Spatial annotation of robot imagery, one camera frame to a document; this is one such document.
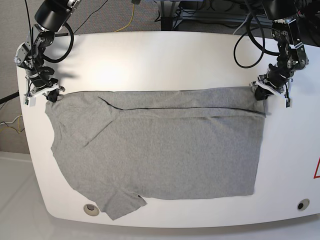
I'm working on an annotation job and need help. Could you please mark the table cable grommet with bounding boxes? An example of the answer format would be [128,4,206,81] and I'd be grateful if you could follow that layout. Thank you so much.
[83,204,100,217]
[297,198,310,211]

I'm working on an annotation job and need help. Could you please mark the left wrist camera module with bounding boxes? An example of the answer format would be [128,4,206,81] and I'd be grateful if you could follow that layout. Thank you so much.
[285,98,292,108]

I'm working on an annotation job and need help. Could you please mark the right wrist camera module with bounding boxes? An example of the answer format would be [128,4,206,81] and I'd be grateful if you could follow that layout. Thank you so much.
[23,96,36,108]

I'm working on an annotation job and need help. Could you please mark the left table cable grommet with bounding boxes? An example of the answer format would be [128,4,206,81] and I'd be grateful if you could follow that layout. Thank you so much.
[83,204,100,217]

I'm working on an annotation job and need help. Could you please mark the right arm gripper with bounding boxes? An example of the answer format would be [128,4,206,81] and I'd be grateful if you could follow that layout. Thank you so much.
[25,69,65,103]

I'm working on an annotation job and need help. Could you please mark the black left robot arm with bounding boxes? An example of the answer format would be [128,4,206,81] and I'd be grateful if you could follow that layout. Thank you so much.
[246,0,309,104]

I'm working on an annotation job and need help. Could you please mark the white cable near frame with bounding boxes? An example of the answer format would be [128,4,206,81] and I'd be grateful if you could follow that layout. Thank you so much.
[232,12,253,36]

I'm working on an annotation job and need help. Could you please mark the right table cable grommet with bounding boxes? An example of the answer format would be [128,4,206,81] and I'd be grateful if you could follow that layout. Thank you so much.
[297,198,310,211]

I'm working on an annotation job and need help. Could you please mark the grey T-shirt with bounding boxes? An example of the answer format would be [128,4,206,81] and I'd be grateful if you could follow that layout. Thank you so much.
[45,87,266,220]

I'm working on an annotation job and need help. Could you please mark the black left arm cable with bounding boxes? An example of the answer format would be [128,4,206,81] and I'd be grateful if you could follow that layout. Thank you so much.
[42,22,75,64]

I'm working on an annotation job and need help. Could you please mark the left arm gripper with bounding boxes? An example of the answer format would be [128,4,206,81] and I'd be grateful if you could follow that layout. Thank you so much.
[250,67,293,101]

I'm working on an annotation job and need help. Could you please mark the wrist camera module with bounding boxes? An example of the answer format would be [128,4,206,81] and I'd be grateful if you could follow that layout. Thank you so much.
[285,98,292,108]
[23,96,36,108]

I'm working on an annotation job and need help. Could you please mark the red triangle warning sticker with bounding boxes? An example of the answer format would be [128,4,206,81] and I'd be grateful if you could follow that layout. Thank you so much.
[313,159,320,179]

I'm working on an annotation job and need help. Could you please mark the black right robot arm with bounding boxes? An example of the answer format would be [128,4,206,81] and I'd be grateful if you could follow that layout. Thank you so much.
[14,0,80,107]

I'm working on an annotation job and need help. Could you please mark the black rod at left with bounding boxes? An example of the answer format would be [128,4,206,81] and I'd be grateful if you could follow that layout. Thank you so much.
[0,91,20,105]

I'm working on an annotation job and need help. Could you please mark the yellow cable on floor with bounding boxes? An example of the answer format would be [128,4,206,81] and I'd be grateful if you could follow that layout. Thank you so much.
[114,4,135,33]

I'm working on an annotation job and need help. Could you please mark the black table leg post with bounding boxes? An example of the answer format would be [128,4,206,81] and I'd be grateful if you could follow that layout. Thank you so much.
[157,0,174,31]

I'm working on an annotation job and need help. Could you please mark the white and yellow floor cables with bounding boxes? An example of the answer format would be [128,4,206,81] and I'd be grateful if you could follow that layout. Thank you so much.
[0,114,25,135]

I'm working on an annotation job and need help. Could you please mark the aluminium frame rail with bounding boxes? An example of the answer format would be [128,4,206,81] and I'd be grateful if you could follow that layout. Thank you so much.
[174,12,271,28]

